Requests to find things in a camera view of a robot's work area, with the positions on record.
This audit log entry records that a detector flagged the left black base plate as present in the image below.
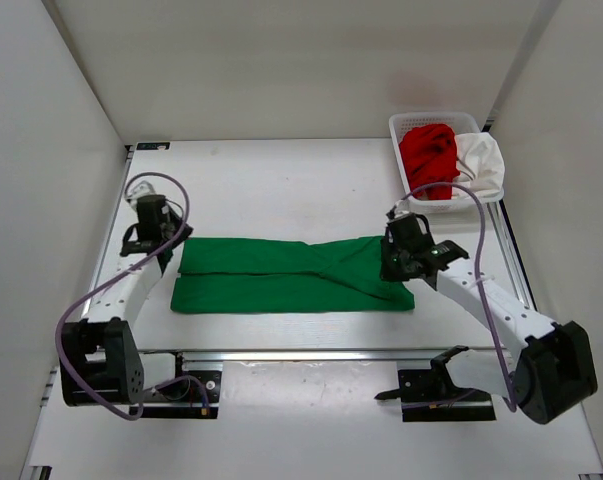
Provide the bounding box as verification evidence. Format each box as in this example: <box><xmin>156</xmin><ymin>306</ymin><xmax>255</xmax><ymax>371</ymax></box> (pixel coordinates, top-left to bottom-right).
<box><xmin>141</xmin><ymin>361</ymin><xmax>223</xmax><ymax>420</ymax></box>

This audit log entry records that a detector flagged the white plastic basket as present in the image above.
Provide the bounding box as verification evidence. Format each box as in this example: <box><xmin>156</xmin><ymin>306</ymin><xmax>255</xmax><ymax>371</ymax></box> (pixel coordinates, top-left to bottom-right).
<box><xmin>388</xmin><ymin>111</ymin><xmax>506</xmax><ymax>217</ymax></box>

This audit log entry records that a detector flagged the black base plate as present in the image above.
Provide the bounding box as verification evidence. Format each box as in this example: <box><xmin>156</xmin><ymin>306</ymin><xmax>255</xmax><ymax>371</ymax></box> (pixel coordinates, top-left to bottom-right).
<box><xmin>398</xmin><ymin>369</ymin><xmax>496</xmax><ymax>423</ymax></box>
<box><xmin>141</xmin><ymin>361</ymin><xmax>223</xmax><ymax>420</ymax></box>

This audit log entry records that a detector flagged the dark table label sticker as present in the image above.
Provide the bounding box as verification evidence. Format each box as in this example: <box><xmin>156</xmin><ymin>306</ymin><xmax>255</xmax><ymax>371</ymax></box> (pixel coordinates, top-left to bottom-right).
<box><xmin>136</xmin><ymin>142</ymin><xmax>171</xmax><ymax>151</ymax></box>

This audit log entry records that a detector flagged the red t shirt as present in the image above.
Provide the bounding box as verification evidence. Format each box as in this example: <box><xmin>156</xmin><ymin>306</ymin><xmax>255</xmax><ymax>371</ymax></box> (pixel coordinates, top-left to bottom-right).
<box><xmin>399</xmin><ymin>123</ymin><xmax>460</xmax><ymax>191</ymax></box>

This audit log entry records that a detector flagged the green t shirt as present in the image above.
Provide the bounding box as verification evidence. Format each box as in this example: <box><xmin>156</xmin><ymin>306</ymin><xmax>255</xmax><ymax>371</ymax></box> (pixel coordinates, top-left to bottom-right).
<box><xmin>171</xmin><ymin>236</ymin><xmax>415</xmax><ymax>315</ymax></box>

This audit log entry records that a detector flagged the white t shirt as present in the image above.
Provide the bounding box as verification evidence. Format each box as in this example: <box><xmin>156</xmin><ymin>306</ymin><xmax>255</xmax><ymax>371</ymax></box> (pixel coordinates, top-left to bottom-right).
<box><xmin>454</xmin><ymin>132</ymin><xmax>505</xmax><ymax>202</ymax></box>

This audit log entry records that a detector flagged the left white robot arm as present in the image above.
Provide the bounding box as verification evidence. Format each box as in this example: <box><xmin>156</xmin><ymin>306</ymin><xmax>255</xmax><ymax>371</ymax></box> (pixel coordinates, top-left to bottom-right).
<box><xmin>55</xmin><ymin>193</ymin><xmax>192</xmax><ymax>420</ymax></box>

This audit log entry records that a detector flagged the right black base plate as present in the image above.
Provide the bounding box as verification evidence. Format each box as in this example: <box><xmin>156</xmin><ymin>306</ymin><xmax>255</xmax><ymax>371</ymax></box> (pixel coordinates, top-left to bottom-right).
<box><xmin>398</xmin><ymin>369</ymin><xmax>496</xmax><ymax>423</ymax></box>

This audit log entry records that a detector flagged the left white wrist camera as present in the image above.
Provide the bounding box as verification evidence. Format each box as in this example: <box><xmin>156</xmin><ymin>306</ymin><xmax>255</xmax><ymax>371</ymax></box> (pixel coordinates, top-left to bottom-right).
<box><xmin>124</xmin><ymin>181</ymin><xmax>155</xmax><ymax>210</ymax></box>

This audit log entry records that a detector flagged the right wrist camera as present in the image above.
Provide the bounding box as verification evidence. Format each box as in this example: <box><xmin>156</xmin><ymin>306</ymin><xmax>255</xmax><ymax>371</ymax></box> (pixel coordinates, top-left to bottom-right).
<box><xmin>386</xmin><ymin>201</ymin><xmax>412</xmax><ymax>223</ymax></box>

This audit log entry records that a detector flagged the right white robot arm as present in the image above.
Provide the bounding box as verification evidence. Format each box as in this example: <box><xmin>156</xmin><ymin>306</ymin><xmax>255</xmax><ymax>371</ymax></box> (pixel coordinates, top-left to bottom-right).
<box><xmin>376</xmin><ymin>213</ymin><xmax>598</xmax><ymax>425</ymax></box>

